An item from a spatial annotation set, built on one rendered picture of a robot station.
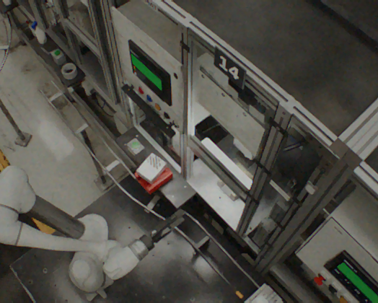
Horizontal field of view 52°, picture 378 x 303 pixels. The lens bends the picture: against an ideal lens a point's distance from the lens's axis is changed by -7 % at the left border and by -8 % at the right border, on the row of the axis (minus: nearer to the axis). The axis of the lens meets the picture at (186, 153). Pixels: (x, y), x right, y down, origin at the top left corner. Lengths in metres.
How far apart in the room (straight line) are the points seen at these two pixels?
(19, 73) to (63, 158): 1.09
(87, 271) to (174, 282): 0.50
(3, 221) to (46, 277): 0.77
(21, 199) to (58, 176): 1.63
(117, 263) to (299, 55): 1.13
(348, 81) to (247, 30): 0.34
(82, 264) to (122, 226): 0.42
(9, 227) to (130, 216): 0.90
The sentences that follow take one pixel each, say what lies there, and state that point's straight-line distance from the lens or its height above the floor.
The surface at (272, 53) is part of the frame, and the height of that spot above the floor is 2.01.
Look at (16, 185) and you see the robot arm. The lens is 1.74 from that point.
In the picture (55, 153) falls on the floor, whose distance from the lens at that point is 3.47.
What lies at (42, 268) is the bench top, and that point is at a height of 0.68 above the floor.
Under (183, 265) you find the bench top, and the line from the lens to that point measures 2.29.
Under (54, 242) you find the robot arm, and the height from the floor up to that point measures 1.30.
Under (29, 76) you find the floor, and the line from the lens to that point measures 4.04.
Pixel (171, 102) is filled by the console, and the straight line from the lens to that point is 1.66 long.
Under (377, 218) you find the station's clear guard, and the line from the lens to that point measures 1.18.
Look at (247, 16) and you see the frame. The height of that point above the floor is 2.01.
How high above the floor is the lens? 2.92
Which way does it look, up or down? 62 degrees down
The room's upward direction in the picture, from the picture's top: straight up
